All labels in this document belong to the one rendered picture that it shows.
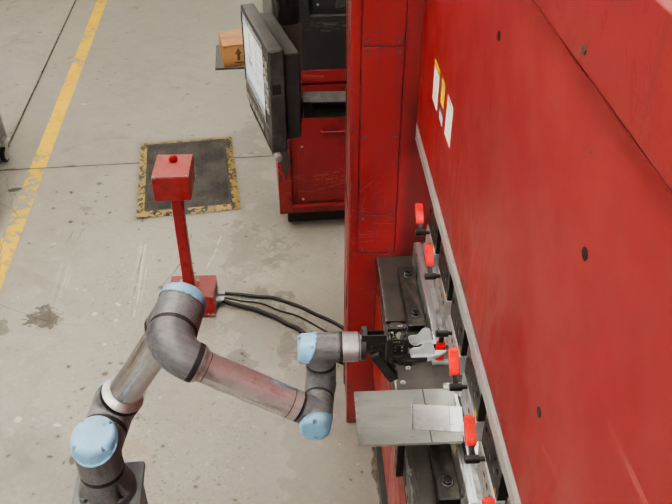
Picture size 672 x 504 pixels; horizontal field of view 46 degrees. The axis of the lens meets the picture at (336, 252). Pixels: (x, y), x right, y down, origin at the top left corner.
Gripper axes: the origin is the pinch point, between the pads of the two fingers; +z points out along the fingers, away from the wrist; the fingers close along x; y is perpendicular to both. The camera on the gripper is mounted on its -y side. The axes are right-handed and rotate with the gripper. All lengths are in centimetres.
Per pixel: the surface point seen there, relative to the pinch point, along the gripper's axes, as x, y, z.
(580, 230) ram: -60, 78, 3
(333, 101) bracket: 136, 3, -21
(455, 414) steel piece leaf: -4.9, -18.3, 4.8
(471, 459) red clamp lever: -39.9, 7.7, -0.2
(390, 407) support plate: -1.6, -18.5, -11.7
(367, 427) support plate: -8.1, -18.5, -18.2
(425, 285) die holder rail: 52, -21, 5
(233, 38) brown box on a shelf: 229, -8, -66
